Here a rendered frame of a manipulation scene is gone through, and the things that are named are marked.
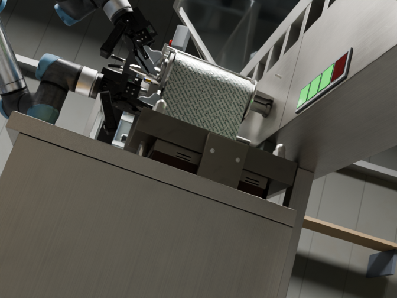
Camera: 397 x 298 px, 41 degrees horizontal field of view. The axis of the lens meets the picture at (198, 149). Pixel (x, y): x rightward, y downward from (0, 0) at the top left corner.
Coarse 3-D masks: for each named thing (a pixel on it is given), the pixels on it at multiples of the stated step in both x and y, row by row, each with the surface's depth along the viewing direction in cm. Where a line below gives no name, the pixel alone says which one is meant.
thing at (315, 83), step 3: (318, 78) 123; (315, 81) 124; (318, 81) 122; (312, 84) 126; (315, 84) 123; (318, 84) 121; (312, 87) 125; (315, 87) 122; (312, 90) 124; (315, 90) 122; (309, 93) 125; (312, 93) 123; (315, 93) 121; (309, 96) 125
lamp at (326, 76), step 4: (328, 68) 118; (332, 68) 116; (324, 72) 120; (328, 72) 117; (324, 76) 119; (328, 76) 116; (324, 80) 118; (328, 80) 116; (320, 84) 120; (324, 84) 117; (320, 88) 119
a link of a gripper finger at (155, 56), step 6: (144, 48) 153; (150, 48) 154; (138, 54) 154; (150, 54) 153; (156, 54) 154; (144, 60) 152; (150, 60) 152; (156, 60) 153; (150, 66) 152; (150, 72) 153; (156, 72) 153
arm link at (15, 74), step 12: (0, 24) 137; (0, 36) 137; (0, 48) 137; (12, 48) 141; (0, 60) 138; (12, 60) 140; (0, 72) 139; (12, 72) 140; (0, 84) 140; (12, 84) 140; (24, 84) 143; (12, 96) 141; (0, 108) 146; (12, 108) 142
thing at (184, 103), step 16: (176, 96) 147; (192, 96) 148; (208, 96) 149; (176, 112) 146; (192, 112) 147; (208, 112) 148; (224, 112) 149; (240, 112) 150; (208, 128) 147; (224, 128) 148
